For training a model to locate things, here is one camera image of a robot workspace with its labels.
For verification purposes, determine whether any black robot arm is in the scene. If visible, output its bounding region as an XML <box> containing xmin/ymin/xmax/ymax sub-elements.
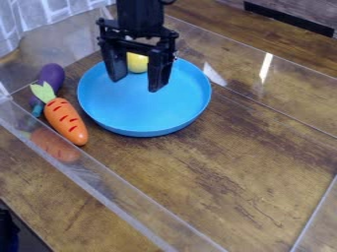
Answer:
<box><xmin>96</xmin><ymin>0</ymin><xmax>179</xmax><ymax>93</ymax></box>

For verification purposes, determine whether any clear acrylic enclosure wall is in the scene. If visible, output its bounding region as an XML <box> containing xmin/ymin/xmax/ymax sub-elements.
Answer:
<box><xmin>0</xmin><ymin>0</ymin><xmax>337</xmax><ymax>252</ymax></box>

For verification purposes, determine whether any purple toy eggplant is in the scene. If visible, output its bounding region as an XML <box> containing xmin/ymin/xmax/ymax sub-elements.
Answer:
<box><xmin>27</xmin><ymin>62</ymin><xmax>66</xmax><ymax>118</ymax></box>

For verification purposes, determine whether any orange toy carrot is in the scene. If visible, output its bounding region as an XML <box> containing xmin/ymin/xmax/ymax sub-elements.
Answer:
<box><xmin>30</xmin><ymin>82</ymin><xmax>88</xmax><ymax>146</ymax></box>

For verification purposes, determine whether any blue round plate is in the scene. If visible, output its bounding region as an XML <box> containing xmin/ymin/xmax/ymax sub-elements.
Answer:
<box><xmin>76</xmin><ymin>59</ymin><xmax>211</xmax><ymax>137</ymax></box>

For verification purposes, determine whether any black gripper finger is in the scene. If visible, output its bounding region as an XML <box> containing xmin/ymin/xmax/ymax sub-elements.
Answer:
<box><xmin>100</xmin><ymin>42</ymin><xmax>126</xmax><ymax>82</ymax></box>
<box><xmin>146</xmin><ymin>48</ymin><xmax>175</xmax><ymax>93</ymax></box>

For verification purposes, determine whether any yellow toy lemon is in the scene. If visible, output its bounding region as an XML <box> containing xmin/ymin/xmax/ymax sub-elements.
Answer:
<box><xmin>125</xmin><ymin>52</ymin><xmax>148</xmax><ymax>74</ymax></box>

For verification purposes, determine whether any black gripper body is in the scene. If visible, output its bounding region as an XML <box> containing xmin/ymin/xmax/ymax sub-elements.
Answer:
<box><xmin>96</xmin><ymin>18</ymin><xmax>179</xmax><ymax>54</ymax></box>

